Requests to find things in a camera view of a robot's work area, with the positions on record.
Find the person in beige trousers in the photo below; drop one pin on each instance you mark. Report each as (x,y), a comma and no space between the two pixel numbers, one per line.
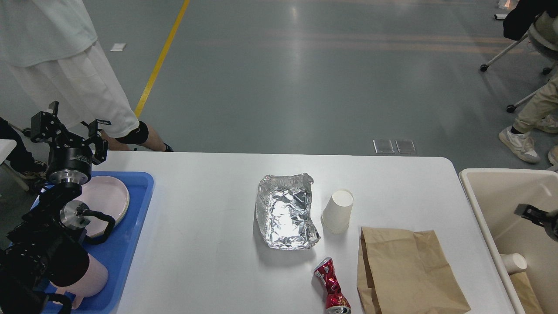
(538,113)

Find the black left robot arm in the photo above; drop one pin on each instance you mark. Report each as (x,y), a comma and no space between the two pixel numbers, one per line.
(46,253)

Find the white cup inside bin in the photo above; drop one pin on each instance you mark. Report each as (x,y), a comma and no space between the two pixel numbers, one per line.
(514,263)

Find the person in white shorts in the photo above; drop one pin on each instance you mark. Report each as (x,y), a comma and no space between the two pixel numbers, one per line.
(52,49)

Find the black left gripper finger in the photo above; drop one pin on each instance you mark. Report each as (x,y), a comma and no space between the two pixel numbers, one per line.
(47,128)
(95,139)

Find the pink mug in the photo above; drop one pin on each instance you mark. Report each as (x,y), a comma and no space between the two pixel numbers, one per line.
(84,280)

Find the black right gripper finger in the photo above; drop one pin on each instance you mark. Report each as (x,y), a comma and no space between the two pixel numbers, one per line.
(537,216)

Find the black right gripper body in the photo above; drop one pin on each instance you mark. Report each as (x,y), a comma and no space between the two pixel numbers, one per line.
(551,224)

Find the white office chair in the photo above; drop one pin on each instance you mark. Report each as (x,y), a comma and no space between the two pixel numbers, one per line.
(535,41)

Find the beige plastic bin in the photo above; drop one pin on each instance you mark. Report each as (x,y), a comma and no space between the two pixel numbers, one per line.
(494,194)

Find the aluminium foil tray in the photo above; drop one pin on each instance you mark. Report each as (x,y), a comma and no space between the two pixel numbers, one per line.
(283,212)

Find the black and white sneaker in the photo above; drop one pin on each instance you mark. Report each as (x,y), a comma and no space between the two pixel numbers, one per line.
(20,159)

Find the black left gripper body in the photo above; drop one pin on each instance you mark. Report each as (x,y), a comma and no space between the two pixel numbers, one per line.
(69,164)

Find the pink plate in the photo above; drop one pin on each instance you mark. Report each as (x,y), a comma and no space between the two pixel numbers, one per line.
(106,194)

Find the brown paper bag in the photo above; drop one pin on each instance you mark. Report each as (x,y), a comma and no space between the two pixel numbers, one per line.
(406,272)

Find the white paper cup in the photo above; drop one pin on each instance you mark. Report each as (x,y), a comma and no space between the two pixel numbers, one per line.
(336,215)

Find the crushed red soda can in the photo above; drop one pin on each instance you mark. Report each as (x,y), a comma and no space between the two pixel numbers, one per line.
(335,302)

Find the clear plastic piece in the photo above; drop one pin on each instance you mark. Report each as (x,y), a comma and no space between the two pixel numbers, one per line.
(383,146)
(406,146)

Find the blue plastic tray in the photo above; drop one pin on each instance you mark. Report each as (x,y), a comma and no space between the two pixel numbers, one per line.
(118,251)

